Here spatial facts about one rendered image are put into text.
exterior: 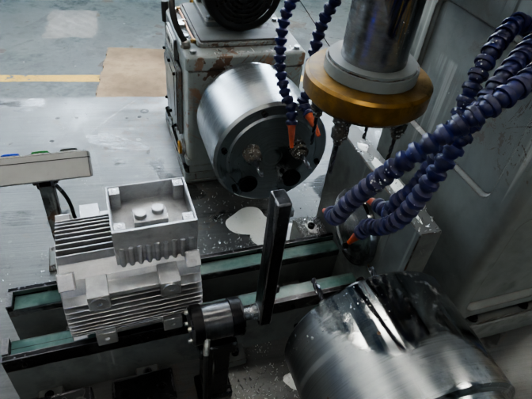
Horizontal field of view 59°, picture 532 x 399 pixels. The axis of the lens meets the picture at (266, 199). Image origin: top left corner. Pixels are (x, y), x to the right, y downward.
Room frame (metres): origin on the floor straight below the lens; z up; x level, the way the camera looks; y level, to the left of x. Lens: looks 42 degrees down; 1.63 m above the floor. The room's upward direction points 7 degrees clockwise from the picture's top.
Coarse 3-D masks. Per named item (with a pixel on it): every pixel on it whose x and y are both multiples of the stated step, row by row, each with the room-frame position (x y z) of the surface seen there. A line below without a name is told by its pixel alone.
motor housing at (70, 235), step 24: (96, 216) 0.50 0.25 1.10; (72, 240) 0.45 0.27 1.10; (96, 240) 0.45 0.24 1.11; (72, 264) 0.42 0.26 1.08; (96, 264) 0.43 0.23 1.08; (144, 264) 0.44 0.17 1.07; (120, 288) 0.40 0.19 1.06; (144, 288) 0.41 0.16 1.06; (192, 288) 0.44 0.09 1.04; (72, 312) 0.37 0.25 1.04; (96, 312) 0.38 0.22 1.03; (120, 312) 0.39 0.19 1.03; (144, 312) 0.41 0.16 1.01; (168, 312) 0.42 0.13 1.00
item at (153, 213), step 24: (120, 192) 0.53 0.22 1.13; (144, 192) 0.54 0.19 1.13; (168, 192) 0.56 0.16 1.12; (120, 216) 0.49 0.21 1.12; (144, 216) 0.48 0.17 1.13; (168, 216) 0.51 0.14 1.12; (192, 216) 0.48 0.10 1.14; (120, 240) 0.44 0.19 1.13; (144, 240) 0.45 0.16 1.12; (168, 240) 0.46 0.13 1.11; (192, 240) 0.47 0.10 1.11; (120, 264) 0.43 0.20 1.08
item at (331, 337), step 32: (320, 288) 0.45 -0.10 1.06; (352, 288) 0.38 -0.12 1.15; (384, 288) 0.38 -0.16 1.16; (416, 288) 0.39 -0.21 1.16; (320, 320) 0.35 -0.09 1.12; (352, 320) 0.34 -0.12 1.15; (384, 320) 0.34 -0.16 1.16; (416, 320) 0.34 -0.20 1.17; (448, 320) 0.35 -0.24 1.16; (288, 352) 0.35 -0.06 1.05; (320, 352) 0.32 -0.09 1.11; (352, 352) 0.30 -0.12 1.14; (384, 352) 0.30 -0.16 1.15; (416, 352) 0.30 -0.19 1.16; (448, 352) 0.30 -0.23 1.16; (480, 352) 0.32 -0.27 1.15; (320, 384) 0.29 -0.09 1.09; (352, 384) 0.27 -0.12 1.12; (384, 384) 0.26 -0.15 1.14; (416, 384) 0.26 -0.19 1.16; (448, 384) 0.26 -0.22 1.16; (480, 384) 0.27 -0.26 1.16
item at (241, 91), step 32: (256, 64) 0.95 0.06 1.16; (224, 96) 0.85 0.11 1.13; (256, 96) 0.82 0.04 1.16; (224, 128) 0.77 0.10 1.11; (256, 128) 0.78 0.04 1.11; (320, 128) 0.84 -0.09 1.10; (224, 160) 0.76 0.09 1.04; (288, 160) 0.81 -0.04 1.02; (320, 160) 0.85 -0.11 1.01; (256, 192) 0.79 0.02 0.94
